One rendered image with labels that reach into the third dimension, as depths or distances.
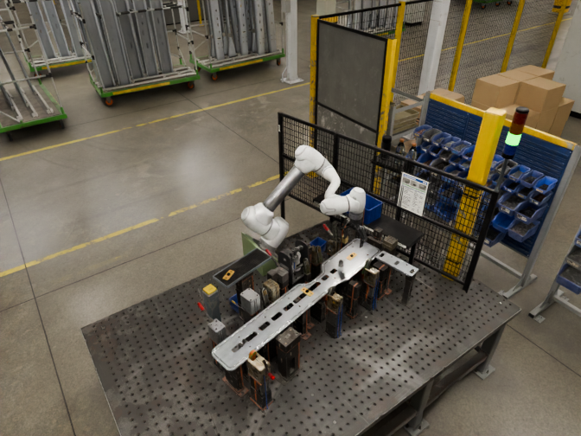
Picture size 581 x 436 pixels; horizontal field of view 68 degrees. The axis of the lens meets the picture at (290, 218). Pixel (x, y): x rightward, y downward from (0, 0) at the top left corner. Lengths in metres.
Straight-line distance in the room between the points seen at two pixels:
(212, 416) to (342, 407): 0.73
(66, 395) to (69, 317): 0.82
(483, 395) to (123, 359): 2.58
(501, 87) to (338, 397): 4.86
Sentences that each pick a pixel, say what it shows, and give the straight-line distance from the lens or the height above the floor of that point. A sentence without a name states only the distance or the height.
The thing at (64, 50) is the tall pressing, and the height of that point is 0.42.
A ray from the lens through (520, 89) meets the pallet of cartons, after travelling 6.82.
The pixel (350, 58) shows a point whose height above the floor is 1.70.
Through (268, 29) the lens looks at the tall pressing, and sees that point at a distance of 10.39.
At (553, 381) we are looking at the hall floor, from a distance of 4.08.
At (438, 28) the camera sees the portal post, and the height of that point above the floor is 1.63.
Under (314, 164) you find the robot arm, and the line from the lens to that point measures 3.11.
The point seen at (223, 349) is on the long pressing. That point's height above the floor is 1.00.
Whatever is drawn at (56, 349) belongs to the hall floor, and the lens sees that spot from 4.25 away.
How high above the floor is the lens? 2.98
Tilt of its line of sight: 36 degrees down
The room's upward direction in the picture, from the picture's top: 1 degrees counter-clockwise
